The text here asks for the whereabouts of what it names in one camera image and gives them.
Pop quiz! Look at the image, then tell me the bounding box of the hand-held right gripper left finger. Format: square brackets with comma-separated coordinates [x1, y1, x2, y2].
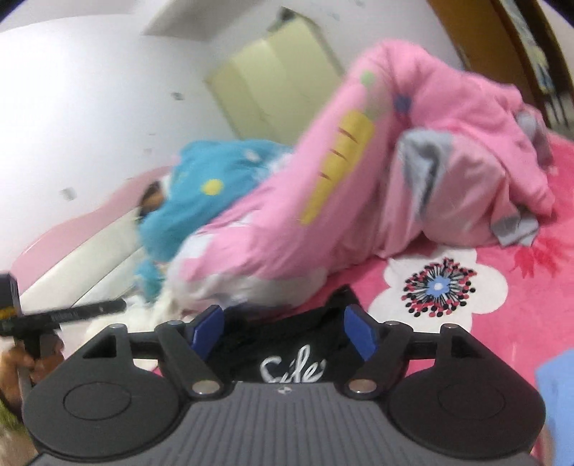
[82, 305, 225, 399]

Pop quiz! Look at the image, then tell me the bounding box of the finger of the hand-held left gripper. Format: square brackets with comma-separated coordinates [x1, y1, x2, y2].
[20, 299, 127, 325]

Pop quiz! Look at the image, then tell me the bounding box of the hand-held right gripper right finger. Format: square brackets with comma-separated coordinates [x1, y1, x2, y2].
[343, 304, 489, 399]

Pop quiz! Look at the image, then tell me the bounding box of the black shirt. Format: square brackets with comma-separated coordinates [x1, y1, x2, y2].
[215, 286, 374, 384]

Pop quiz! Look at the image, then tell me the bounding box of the person's left hand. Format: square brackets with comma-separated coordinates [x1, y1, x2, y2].
[0, 341, 64, 408]

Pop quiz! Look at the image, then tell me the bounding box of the pink white bed headboard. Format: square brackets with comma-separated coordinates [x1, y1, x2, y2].
[9, 166, 177, 311]

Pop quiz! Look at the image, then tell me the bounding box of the person's light fleece clothing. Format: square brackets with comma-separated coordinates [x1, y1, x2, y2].
[0, 396, 30, 453]

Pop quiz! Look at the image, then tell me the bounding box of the pink floral blanket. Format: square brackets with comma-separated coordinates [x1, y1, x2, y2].
[148, 130, 574, 466]

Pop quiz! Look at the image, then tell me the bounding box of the light blue folded garment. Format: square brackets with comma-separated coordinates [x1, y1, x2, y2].
[536, 357, 574, 466]

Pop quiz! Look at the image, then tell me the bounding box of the pink carrot-print quilt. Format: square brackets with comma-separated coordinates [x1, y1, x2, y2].
[166, 38, 557, 314]

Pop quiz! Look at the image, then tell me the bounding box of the light green wardrobe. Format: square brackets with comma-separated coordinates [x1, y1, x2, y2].
[204, 31, 347, 145]

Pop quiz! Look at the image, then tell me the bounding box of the dark wooden door frame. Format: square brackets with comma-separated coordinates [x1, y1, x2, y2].
[491, 0, 568, 128]

